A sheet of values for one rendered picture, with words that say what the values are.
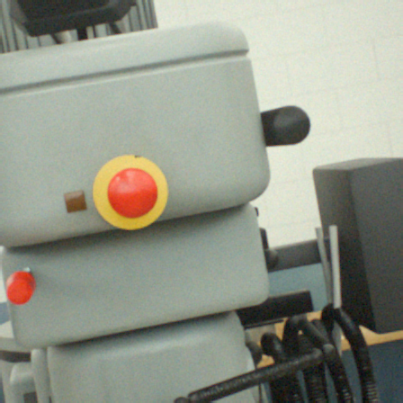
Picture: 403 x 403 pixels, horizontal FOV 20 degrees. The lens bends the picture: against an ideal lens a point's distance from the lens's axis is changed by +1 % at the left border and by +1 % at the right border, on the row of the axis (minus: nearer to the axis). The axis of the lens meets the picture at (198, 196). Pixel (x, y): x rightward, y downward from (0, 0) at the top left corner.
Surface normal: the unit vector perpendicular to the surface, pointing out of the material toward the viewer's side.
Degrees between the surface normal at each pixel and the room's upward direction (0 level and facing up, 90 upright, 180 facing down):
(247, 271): 90
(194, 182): 90
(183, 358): 90
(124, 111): 90
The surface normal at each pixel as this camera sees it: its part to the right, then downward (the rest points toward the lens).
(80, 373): -0.35, 0.11
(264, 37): 0.12, 0.03
